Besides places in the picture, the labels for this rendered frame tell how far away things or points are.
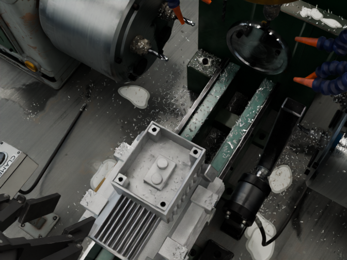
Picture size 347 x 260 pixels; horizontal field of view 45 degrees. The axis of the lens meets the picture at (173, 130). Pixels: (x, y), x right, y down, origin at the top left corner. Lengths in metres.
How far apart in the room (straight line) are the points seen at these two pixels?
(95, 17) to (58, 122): 0.38
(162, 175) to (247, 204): 0.17
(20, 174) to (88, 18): 0.31
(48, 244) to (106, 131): 0.59
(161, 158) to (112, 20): 0.28
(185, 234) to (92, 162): 0.42
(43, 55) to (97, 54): 0.23
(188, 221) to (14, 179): 0.32
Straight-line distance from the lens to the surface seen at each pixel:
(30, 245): 0.49
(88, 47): 0.85
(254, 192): 0.74
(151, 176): 0.66
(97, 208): 0.71
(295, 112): 0.57
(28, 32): 0.97
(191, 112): 0.92
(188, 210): 0.70
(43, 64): 1.07
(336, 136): 0.72
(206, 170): 0.69
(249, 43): 0.90
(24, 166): 0.79
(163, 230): 0.68
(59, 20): 0.87
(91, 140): 1.06
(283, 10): 0.81
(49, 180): 1.05
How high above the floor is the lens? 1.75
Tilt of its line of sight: 65 degrees down
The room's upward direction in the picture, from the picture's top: 6 degrees counter-clockwise
